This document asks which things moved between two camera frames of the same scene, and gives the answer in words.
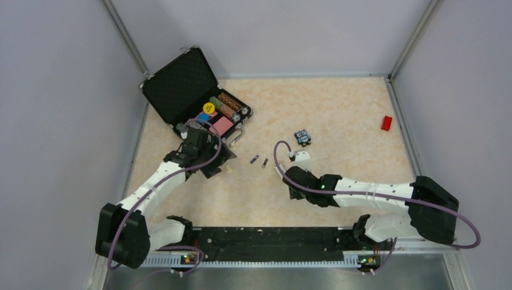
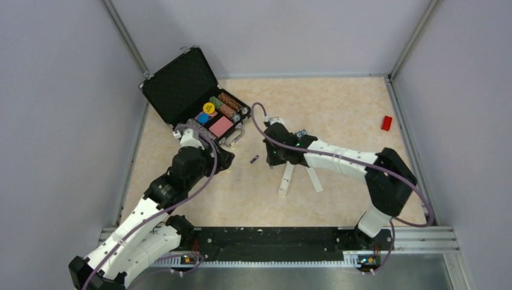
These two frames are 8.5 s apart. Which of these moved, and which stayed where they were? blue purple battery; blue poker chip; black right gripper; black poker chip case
Moved: black right gripper
Stayed: black poker chip case; blue purple battery; blue poker chip
